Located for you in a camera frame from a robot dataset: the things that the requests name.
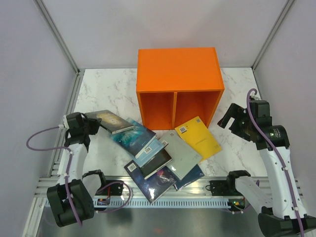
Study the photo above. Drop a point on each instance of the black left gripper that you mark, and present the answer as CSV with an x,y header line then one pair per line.
x,y
95,123

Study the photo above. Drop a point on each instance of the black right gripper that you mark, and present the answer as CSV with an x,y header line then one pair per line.
x,y
235,110

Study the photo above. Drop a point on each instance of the Alice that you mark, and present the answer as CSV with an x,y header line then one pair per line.
x,y
110,121

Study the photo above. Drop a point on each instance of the teal ocean cover book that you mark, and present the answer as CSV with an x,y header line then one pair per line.
x,y
135,140

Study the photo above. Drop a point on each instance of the light blue book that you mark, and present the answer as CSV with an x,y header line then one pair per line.
x,y
150,151

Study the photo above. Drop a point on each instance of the black cover book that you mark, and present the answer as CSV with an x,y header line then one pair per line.
x,y
160,160

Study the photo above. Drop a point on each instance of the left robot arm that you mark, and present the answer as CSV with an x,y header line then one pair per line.
x,y
71,199

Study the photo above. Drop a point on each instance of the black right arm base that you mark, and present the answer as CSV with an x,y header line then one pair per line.
x,y
218,188

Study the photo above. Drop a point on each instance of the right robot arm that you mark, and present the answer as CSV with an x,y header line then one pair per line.
x,y
282,214

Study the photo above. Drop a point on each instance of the yellow book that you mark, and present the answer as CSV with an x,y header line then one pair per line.
x,y
195,133

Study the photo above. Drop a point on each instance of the grey-green book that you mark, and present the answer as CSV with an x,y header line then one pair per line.
x,y
184,157

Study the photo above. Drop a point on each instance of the dark blue book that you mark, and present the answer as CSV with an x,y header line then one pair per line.
x,y
195,174

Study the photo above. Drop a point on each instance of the orange wooden shelf box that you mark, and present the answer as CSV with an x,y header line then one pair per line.
x,y
175,85

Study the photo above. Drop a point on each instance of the dark galaxy cover book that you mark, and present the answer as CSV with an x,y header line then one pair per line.
x,y
153,187

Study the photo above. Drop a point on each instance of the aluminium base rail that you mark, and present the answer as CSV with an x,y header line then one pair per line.
x,y
193,190

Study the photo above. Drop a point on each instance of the white slotted cable duct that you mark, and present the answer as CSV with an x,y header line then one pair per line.
x,y
141,202

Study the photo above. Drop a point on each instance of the right aluminium frame post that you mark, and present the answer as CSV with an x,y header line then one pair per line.
x,y
273,32

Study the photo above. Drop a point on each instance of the aluminium frame post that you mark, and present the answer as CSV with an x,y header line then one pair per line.
x,y
273,32
57,35

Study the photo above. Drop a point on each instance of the left aluminium frame post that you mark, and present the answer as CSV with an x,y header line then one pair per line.
x,y
57,35

